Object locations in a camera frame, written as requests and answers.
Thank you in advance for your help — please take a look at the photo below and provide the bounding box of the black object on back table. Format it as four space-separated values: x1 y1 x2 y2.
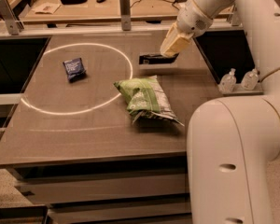
61 0 88 5

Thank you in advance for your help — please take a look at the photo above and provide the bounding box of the metal bracket middle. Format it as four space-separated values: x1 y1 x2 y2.
119 0 132 31

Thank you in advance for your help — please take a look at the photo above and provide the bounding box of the metal bracket right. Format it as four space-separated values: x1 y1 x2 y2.
229 7 241 26

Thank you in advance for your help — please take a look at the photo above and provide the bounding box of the green jalapeno chip bag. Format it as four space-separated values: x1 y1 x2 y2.
114 76 183 125

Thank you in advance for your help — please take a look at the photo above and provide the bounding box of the clear plastic bottle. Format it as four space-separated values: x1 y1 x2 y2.
218 68 236 93
241 69 259 91

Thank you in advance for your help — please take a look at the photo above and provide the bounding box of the dark chocolate rxbar wrapper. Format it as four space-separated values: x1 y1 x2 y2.
139 54 177 64

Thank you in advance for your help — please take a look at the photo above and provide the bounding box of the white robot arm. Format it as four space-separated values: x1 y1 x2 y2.
161 0 280 224

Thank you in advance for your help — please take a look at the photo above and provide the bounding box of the small blue snack pouch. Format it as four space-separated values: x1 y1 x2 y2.
63 58 86 81

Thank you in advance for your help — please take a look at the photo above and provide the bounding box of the paper sheet on back table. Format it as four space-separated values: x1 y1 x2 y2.
34 3 61 14

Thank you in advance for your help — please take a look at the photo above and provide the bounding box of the metal bracket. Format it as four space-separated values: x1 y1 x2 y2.
119 0 132 31
0 0 24 35
229 7 241 26

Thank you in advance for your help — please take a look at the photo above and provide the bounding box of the metal bracket left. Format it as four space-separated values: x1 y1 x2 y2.
0 0 24 35

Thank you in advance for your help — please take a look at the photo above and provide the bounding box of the clear plastic bottle right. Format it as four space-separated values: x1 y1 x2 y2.
241 69 259 91

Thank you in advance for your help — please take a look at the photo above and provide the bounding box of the clear plastic bottle left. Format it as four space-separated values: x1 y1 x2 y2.
218 68 236 93

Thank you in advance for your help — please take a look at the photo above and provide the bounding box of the grey drawer cabinet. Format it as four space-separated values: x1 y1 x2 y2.
10 156 191 224

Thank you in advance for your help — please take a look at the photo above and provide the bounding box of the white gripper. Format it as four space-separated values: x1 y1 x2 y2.
160 0 213 57

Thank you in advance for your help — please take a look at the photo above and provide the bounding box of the small dark remote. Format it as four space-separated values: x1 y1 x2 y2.
96 0 106 4

